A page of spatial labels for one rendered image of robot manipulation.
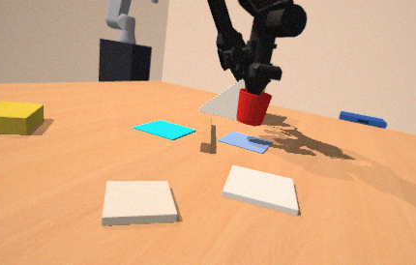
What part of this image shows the yellow flat block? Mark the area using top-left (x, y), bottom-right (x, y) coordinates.
top-left (0, 101), bottom-right (44, 134)

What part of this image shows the red cup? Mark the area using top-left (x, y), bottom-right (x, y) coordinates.
top-left (237, 89), bottom-right (272, 127)

